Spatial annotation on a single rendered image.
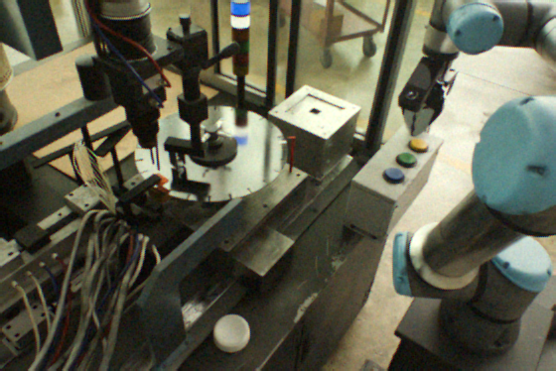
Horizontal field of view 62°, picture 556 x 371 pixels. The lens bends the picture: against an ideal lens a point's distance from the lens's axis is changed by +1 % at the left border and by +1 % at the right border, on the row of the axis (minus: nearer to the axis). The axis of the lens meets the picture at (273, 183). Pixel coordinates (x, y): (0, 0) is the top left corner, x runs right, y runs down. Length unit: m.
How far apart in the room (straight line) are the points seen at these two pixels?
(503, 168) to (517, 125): 0.04
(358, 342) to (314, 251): 0.81
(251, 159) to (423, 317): 0.48
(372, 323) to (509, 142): 1.45
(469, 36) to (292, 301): 0.60
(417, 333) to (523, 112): 0.61
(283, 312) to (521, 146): 0.63
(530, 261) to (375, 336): 1.05
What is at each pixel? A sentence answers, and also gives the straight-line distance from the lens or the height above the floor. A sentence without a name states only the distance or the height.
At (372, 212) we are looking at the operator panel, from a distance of 1.08.
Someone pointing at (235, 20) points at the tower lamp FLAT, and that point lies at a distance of 1.17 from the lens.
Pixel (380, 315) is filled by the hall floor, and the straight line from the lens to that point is 1.92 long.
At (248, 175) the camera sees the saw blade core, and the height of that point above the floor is 0.95.
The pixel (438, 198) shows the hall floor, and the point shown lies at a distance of 2.45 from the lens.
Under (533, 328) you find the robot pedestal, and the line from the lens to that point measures 1.12.
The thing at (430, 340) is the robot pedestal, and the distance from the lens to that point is 1.02.
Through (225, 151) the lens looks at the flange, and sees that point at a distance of 0.99.
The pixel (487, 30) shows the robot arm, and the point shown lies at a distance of 0.83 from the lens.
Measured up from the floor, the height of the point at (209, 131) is 1.00.
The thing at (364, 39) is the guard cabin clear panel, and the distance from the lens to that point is 1.24.
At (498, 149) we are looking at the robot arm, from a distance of 0.52.
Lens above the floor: 1.58
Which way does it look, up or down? 43 degrees down
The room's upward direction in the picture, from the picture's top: 3 degrees clockwise
